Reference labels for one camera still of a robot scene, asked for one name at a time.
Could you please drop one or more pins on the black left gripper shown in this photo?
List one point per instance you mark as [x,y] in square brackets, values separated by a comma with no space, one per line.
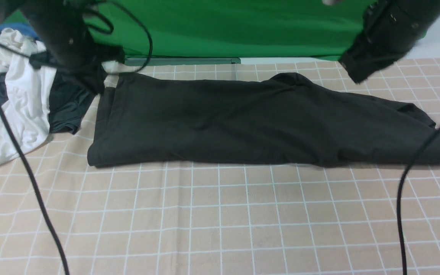
[71,50]

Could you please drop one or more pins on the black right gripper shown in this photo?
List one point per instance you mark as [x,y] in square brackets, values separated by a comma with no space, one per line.
[388,35]

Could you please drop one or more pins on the dark gray long-sleeve shirt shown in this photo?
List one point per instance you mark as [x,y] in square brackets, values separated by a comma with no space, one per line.
[285,119]

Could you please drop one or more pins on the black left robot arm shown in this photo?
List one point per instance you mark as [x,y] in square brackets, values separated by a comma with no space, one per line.
[88,9]

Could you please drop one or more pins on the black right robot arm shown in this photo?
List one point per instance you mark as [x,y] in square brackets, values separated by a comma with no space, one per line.
[431,6]

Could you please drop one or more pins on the white crumpled shirt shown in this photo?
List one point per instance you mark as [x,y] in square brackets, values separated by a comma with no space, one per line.
[27,107]

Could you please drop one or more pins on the dark teal crumpled shirt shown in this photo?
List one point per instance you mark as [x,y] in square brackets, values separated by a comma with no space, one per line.
[68,104]

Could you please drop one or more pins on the green backdrop cloth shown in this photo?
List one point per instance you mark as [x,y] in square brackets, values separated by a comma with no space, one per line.
[249,28]

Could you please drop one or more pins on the beige checkered tablecloth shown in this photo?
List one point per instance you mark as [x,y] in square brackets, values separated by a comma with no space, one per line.
[200,219]

